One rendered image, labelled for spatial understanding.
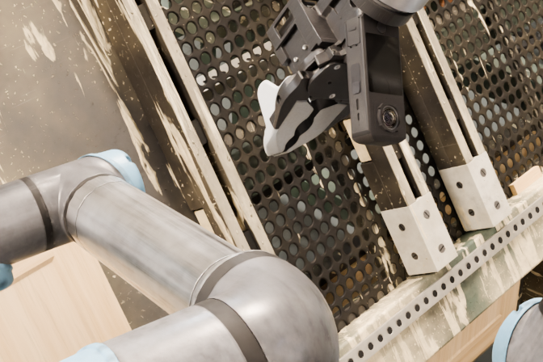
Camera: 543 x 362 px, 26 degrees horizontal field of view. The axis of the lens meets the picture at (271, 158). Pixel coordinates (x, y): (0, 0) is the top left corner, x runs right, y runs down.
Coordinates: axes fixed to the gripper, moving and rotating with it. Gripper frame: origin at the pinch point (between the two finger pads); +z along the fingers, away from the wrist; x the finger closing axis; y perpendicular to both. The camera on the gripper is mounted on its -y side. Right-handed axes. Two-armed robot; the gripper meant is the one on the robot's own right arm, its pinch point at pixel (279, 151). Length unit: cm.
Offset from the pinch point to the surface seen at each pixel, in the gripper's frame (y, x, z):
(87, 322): 17, -11, 57
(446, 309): 12, -79, 56
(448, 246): 21, -79, 48
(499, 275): 17, -94, 53
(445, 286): 16, -79, 53
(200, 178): 31, -29, 44
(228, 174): 31, -33, 42
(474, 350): 28, -140, 104
